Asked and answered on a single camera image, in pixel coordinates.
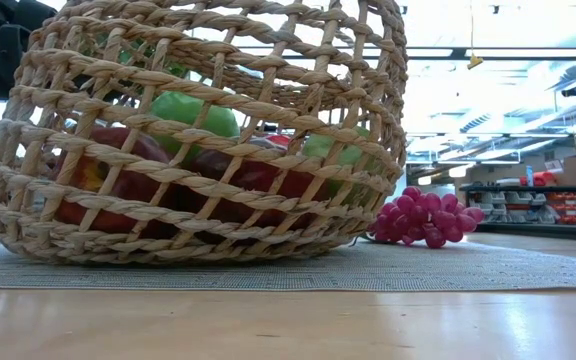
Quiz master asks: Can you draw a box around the green leafy plant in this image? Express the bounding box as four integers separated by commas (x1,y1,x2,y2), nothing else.
87,33,192,81

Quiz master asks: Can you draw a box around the pink grape bunch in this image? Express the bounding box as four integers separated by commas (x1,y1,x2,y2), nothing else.
365,185,487,250

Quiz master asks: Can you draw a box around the dark red apple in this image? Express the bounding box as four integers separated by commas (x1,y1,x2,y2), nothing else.
180,144,337,234

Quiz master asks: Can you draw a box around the large green fruit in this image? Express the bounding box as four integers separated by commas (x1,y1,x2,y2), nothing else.
148,90,242,164

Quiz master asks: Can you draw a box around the grey woven placemat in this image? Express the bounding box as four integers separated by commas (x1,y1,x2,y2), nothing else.
0,238,576,293

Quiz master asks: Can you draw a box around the woven wicker basket with handles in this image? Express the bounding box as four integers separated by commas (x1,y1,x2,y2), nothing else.
0,0,409,266

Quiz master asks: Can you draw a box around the red item on rack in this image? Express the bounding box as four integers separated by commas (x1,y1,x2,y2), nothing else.
520,171,557,188

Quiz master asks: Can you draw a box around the large red apple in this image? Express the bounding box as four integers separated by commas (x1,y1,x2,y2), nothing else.
50,125,182,240

